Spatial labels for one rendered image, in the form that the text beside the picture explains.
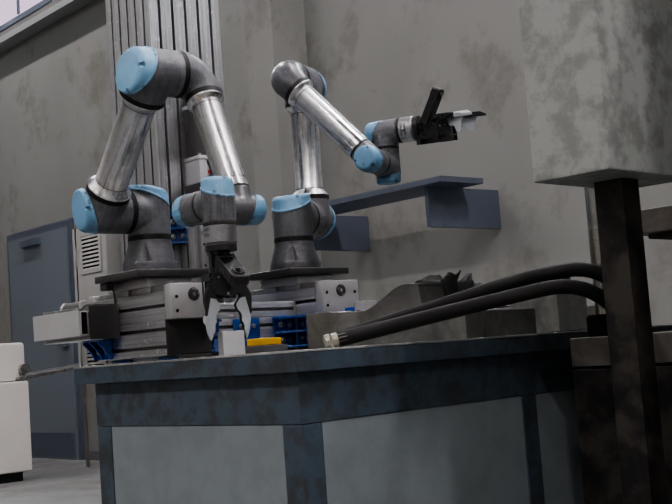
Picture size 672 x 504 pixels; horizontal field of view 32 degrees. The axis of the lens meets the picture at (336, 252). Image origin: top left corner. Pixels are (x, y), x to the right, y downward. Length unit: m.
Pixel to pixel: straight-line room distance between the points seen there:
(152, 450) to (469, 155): 4.73
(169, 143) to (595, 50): 1.62
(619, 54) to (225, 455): 1.02
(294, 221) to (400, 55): 4.05
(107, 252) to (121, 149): 0.64
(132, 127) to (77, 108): 7.84
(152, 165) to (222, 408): 1.35
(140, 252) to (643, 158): 1.45
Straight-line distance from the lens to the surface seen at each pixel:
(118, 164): 2.96
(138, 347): 3.07
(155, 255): 3.07
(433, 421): 2.26
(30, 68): 11.65
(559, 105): 2.11
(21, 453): 9.08
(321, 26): 7.96
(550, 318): 2.91
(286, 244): 3.37
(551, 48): 2.13
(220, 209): 2.56
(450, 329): 2.55
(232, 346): 2.54
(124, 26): 3.57
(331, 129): 3.38
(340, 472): 2.07
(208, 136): 2.82
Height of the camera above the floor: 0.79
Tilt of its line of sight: 5 degrees up
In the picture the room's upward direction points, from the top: 4 degrees counter-clockwise
